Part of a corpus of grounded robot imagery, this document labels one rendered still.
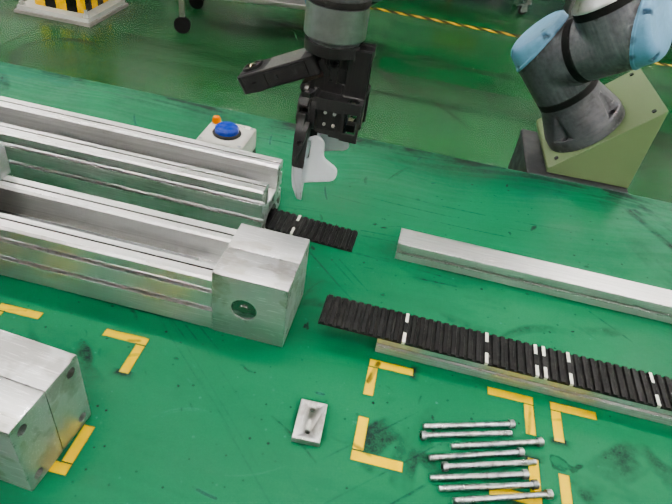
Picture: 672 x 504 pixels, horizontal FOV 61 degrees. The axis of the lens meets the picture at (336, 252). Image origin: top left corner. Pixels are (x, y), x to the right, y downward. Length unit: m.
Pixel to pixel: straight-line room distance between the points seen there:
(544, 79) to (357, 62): 0.52
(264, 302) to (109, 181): 0.35
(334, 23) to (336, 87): 0.09
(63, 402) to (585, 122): 0.98
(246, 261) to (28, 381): 0.25
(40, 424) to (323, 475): 0.27
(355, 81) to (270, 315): 0.30
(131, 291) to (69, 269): 0.08
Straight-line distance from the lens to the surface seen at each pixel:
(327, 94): 0.74
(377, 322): 0.71
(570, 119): 1.19
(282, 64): 0.74
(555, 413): 0.74
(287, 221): 0.89
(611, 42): 1.08
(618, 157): 1.22
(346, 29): 0.69
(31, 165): 0.99
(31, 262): 0.81
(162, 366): 0.69
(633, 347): 0.88
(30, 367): 0.59
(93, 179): 0.94
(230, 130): 0.98
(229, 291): 0.67
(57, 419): 0.61
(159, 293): 0.71
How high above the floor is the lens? 1.31
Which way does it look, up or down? 39 degrees down
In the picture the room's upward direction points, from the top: 9 degrees clockwise
